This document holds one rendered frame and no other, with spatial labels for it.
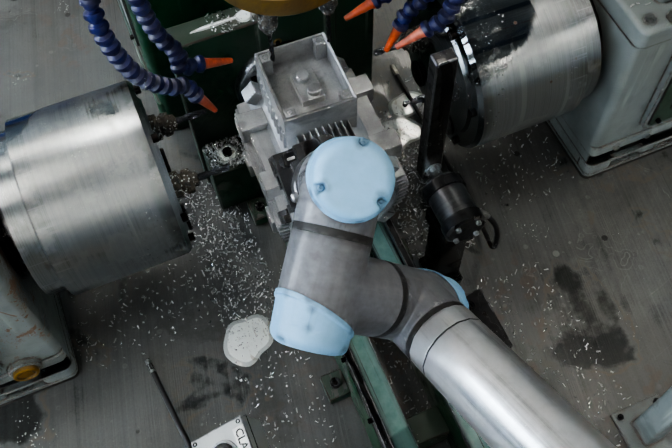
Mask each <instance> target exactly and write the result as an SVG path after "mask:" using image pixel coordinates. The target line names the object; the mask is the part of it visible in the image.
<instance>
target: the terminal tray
mask: <svg viewBox="0 0 672 448"><path fill-rule="evenodd" d="M317 38H321V39H322V42H320V43H317V42H316V39H317ZM327 39H328V38H327V36H326V34H325V32H322V33H318V34H315V35H312V36H309V37H306V38H302V39H299V40H296V41H293V42H290V43H286V44H283V45H280V46H277V47H274V55H275V62H273V61H271V60H270V56H271V53H270V52H269V49H267V50H264V51H261V52H258V53H255V54H254V57H255V63H256V69H257V74H256V75H257V81H258V87H259V88H260V89H261V95H262V99H264V102H265V106H267V109H268V113H270V116H271V120H273V123H274V127H276V129H277V134H279V136H280V141H282V142H283V148H287V149H288V150H289V149H291V148H292V146H293V145H295V144H296V137H297V138H298V140H299V142H301V141H302V134H304V136H305V138H306V139H307V138H309V134H308V132H309V131H310V132H311V134H312V136H313V135H315V128H317V131H318V133H321V126H323V127H324V129H325V131H327V130H328V124H330V126H331V129H334V123H335V122H336V124H337V126H338V128H340V122H341V121H342V122H343V124H344V126H345V127H347V120H349V123H350V125H351V127H357V96H356V94H355V92H354V90H353V88H352V86H351V84H350V82H349V80H348V78H347V76H346V74H345V72H344V70H343V68H342V66H341V64H340V62H339V60H338V58H337V56H336V54H335V52H334V50H333V48H332V46H331V44H330V42H329V43H327ZM263 55H268V59H267V60H264V59H262V56H263ZM344 91H347V92H348V93H349V95H348V96H346V97H345V96H343V95H342V93H343V92H344ZM289 109H291V110H293V114H291V115H288V114H287V110H289Z"/></svg>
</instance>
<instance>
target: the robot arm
mask: <svg viewBox="0 0 672 448"><path fill-rule="evenodd" d="M272 160H273V161H272ZM268 161H269V163H270V166H271V169H272V171H273V174H274V177H276V180H277V182H278V185H279V188H280V190H282V189H283V191H284V194H285V197H286V199H287V202H288V205H286V206H287V208H285V209H284V210H282V211H279V212H278V216H279V218H280V221H281V224H287V223H289V222H292V223H293V225H292V229H291V233H290V237H289V241H288V246H287V250H286V254H285V258H284V263H283V267H282V271H281V275H280V280H279V284H278V288H276V289H275V292H274V296H275V303H274V308H273V313H272V319H271V324H270V332H271V335H272V337H273V338H274V339H275V340H276V341H278V342H279V343H281V344H284V345H286V346H289V347H292V348H296V349H299V350H303V351H307V352H311V353H316V354H322V355H328V356H340V355H343V354H345V353H346V352H347V350H348V347H349V344H350V340H351V339H352V338H353V337H354V335H360V336H367V337H374V338H381V339H388V340H390V341H392V342H393V343H395V344H396V345H397V346H398V348H399V349H400V350H401V351H402V352H403V353H404V354H405V355H406V356H407V357H408V358H409V360H410V361H411V362H412V363H413V364H414V365H415V366H416V367H417V368H418V369H419V370H420V371H421V372H422V373H423V374H424V375H425V377H426V378H427V379H428V380H429V381H430V382H431V383H432V384H433V385H434V386H435V387H436V389H437V390H438V391H439V392H440V393H441V394H442V395H443V396H444V397H445V398H446V399H447V401H448V402H449V403H450V404H451V405H452V406H453V407H454V408H455V409H456V410H457V411H458V413H459V414H460V415H461V416H462V417H463V418H464V419H465V420H466V421H467V422H468V423H469V425H470V426H471V427H472V428H473V429H474V430H475V431H476V432H477V433H478V434H479V435H480V437H481V438H482V439H483V440H484V441H485V442H486V443H487V444H488V445H489V446H490V447H491V448H616V447H615V446H614V445H613V444H612V443H611V442H610V441H609V440H608V439H607V438H606V437H605V436H604V435H602V434H601V433H600V432H599V431H598V430H597V429H596V428H595V427H594V426H593V425H592V424H591V423H590V422H589V421H587V420H586V419H585V418H584V417H583V416H582V415H581V414H580V413H579V412H578V411H577V410H576V409H575V408H574V407H573V406H571V405H570V404H569V403H568V402H567V401H566V400H565V399H564V398H563V397H562V396H561V395H560V394H559V393H558V392H557V391H555V390H554V389H553V388H552V387H551V386H550V385H549V384H548V383H547V382H546V381H545V380H544V379H543V378H542V377H540V376H539V375H538V374H537V373H536V372H535V371H534V370H533V369H532V368H531V367H530V366H529V365H528V364H527V363H526V362H524V361H523V360H522V359H521V358H520V357H519V356H518V355H517V354H516V353H515V352H514V351H513V350H512V349H511V348H509V347H508V346H507V345H506V344H505V343H504V342H503V341H502V340H501V339H500V338H499V337H498V336H497V335H496V334H495V333H493V332H492V331H491V330H490V329H489V328H488V327H487V326H486V325H485V324H484V323H483V322H482V321H481V320H480V319H479V318H477V317H476V316H475V315H474V314H473V313H472V312H471V311H470V310H469V304H468V301H467V299H466V296H465V292H464V290H463V289H462V287H461V286H460V285H459V284H458V283H457V282H456V281H455V280H453V279H451V278H449V277H446V276H444V275H442V274H440V273H439V272H436V271H433V270H430V269H424V268H414V267H410V266H406V265H401V264H397V263H393V262H389V261H385V260H381V259H377V258H373V257H370V252H371V248H372V243H373V237H374V233H375V228H376V224H377V220H378V215H379V213H380V212H381V211H382V210H383V209H384V208H385V206H386V205H387V204H388V202H389V201H390V199H391V197H392V194H393V192H394V187H395V171H394V167H393V164H392V162H391V160H390V158H389V156H388V155H387V153H386V152H385V151H384V150H383V149H382V148H381V147H380V146H379V145H377V144H376V143H374V142H373V141H371V140H368V139H366V138H364V137H356V136H343V137H336V138H333V137H332V134H331V135H328V136H327V135H326V134H324V135H321V136H318V137H315V138H313V139H310V140H307V141H304V142H301V143H298V144H295V145H293V146H292V148H291V149H289V150H286V151H283V152H281V153H278V154H275V155H272V156H271V157H270V158H269V159H268ZM291 168H292V169H291Z"/></svg>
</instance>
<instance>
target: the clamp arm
mask: <svg viewBox="0 0 672 448"><path fill-rule="evenodd" d="M458 61H459V57H458V56H457V54H456V52H455V51H454V49H453V48H452V47H450V48H447V49H444V50H441V51H438V52H436V53H433V54H431V55H430V58H429V67H428V75H427V84H426V92H425V101H424V109H423V118H422V127H421V135H420V144H419V152H418V161H417V171H418V173H419V175H420V177H421V179H425V178H428V177H429V175H430V173H429V171H427V170H428V169H429V168H430V169H429V170H430V171H431V173H432V172H434V171H435V170H436V169H435V167H433V166H436V167H437V169H438V170H441V168H442V159H443V152H444V146H445V140H446V134H447V128H448V122H449V116H450V110H451V104H452V98H453V92H454V86H455V79H456V73H457V67H458ZM426 173H427V174H426Z"/></svg>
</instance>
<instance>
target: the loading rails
mask: <svg viewBox="0 0 672 448"><path fill-rule="evenodd" d="M247 205H248V209H249V211H250V213H251V216H252V218H253V221H254V223H255V225H260V224H263V223H265V222H268V218H267V215H266V209H265V207H266V206H268V205H267V202H266V200H265V197H264V196H261V197H259V198H256V199H253V200H250V201H248V202H247ZM370 257H373V258H377V259H381V260H385V261H389V262H393V263H397V264H401V265H406V266H410V267H414V268H416V266H415V264H414V263H413V255H412V253H411V251H410V249H409V247H408V246H407V244H406V242H405V240H404V238H400V236H399V234H398V232H397V231H396V229H395V227H394V225H393V223H392V221H391V219H388V220H387V221H386V222H379V221H377V224H376V228H375V233H374V237H373V243H372V248H371V252H370ZM334 358H335V360H336V363H337V365H338V367H339V369H337V370H335V371H332V372H330V373H328V374H325V375H323V376H321V377H320V381H321V384H322V386H323V389H324V391H325V393H326V396H327V398H328V401H329V403H330V404H332V403H335V402H337V401H340V400H342V399H344V398H347V397H349V396H351V397H352V400H353V402H354V404H355V407H356V409H357V411H358V414H359V416H360V418H361V421H362V423H363V425H364V428H365V430H366V432H367V434H368V437H369V439H370V441H371V444H372V446H373V448H426V447H429V446H431V445H433V444H436V443H438V442H440V441H443V440H445V439H446V438H447V440H448V443H449V445H450V447H451V448H491V447H490V446H489V445H488V444H487V443H486V442H485V441H484V440H483V439H482V438H481V437H480V435H479V434H478V433H477V432H476V431H475V430H474V429H473V428H472V427H471V426H470V425H469V423H468V422H467V421H466V420H465V419H464V418H463V417H462V416H461V415H460V414H459V413H458V411H457V410H456V409H455V408H454V407H453V406H452V405H451V404H450V403H449V402H448V401H447V399H446V398H445V397H444V396H443V395H442V394H441V393H440V392H439V391H438V390H437V389H436V387H435V386H434V385H433V384H432V383H431V382H430V381H429V380H428V379H427V378H426V377H425V375H424V374H423V373H422V372H421V371H420V370H419V369H418V368H417V367H416V366H415V365H414V364H413V363H412V362H411V361H410V360H409V361H410V363H411V365H412V367H413V369H414V371H415V373H416V376H417V378H418V380H419V382H420V384H421V386H422V388H423V390H424V392H425V394H426V396H427V399H428V401H429V403H430V405H431V408H429V409H427V410H424V411H422V412H420V413H417V414H415V415H413V416H410V417H408V418H405V416H404V414H403V412H402V410H401V407H400V405H399V403H398V401H397V399H396V397H395V394H394V392H393V390H392V388H391V386H390V383H389V381H388V379H387V377H386V375H385V373H384V370H383V368H382V366H381V364H380V362H379V359H378V357H377V355H376V353H375V351H374V349H373V346H372V344H371V342H370V340H369V338H368V337H367V336H360V335H354V337H353V338H352V339H351V340H350V344H349V347H348V350H347V352H346V353H345V354H343V355H340V356H334Z"/></svg>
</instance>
